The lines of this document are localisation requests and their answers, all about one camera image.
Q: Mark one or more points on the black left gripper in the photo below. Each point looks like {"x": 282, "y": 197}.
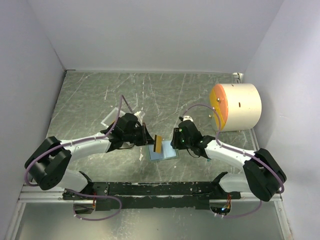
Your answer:
{"x": 146, "y": 138}

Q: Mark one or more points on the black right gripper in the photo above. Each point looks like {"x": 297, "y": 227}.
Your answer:
{"x": 175, "y": 142}

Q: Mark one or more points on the gold credit card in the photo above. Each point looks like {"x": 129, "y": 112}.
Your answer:
{"x": 157, "y": 147}

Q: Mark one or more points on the green card holder wallet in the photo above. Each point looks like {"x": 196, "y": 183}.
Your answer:
{"x": 167, "y": 152}

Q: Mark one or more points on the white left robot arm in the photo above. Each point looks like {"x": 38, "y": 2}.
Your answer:
{"x": 48, "y": 165}

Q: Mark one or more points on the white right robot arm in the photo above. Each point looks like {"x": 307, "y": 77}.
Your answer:
{"x": 261, "y": 174}

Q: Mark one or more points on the white card tray box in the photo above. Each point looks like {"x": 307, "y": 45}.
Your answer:
{"x": 110, "y": 118}

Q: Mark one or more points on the white cylinder with orange lid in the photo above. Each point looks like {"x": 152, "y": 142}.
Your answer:
{"x": 238, "y": 106}

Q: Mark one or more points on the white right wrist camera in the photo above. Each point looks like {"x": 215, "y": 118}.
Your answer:
{"x": 185, "y": 118}

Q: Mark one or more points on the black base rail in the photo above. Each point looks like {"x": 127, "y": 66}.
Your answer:
{"x": 149, "y": 195}

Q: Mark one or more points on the aluminium frame profile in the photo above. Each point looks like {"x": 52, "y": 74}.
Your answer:
{"x": 249, "y": 196}

